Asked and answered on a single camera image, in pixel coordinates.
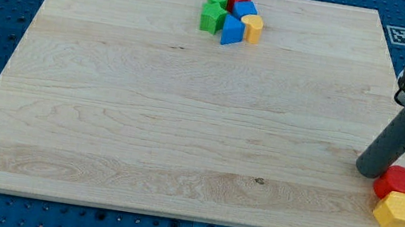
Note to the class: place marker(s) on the white fiducial marker tag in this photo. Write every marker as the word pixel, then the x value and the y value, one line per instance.
pixel 396 34

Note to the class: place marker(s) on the yellow heart block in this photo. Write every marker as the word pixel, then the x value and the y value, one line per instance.
pixel 253 28

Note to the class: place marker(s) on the yellow hexagon block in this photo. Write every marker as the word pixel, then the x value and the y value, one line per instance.
pixel 390 210

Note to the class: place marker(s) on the light wooden board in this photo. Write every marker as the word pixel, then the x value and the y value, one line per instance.
pixel 127 105

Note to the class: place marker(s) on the red cylinder block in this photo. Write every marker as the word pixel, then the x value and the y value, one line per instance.
pixel 393 179

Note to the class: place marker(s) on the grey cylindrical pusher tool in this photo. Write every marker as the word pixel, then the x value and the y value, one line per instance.
pixel 386 148

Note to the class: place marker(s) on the blue cube block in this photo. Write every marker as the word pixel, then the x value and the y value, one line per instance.
pixel 243 8

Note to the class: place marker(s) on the blue triangle block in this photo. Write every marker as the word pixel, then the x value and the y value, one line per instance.
pixel 233 30

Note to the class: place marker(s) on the green star block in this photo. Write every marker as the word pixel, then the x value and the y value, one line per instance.
pixel 212 17

